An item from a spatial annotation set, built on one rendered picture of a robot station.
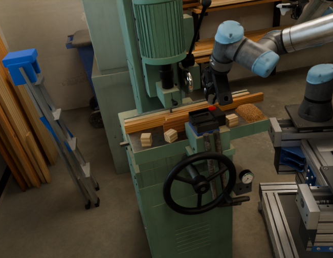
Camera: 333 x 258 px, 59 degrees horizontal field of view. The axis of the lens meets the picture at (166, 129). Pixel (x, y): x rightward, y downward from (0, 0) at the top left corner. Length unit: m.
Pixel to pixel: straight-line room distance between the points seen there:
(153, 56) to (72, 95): 2.70
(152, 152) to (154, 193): 0.21
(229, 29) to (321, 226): 0.73
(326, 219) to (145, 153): 0.68
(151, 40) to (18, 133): 1.61
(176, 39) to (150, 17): 0.12
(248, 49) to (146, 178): 0.68
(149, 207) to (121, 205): 0.91
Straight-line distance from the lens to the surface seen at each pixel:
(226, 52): 0.90
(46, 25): 3.55
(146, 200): 1.33
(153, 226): 1.45
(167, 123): 1.21
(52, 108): 2.05
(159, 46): 1.10
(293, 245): 1.71
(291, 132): 1.52
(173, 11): 1.10
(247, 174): 1.35
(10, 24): 3.63
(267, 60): 0.87
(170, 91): 1.21
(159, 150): 1.18
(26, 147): 2.53
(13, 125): 2.45
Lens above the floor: 1.57
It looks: 31 degrees down
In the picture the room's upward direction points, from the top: 8 degrees counter-clockwise
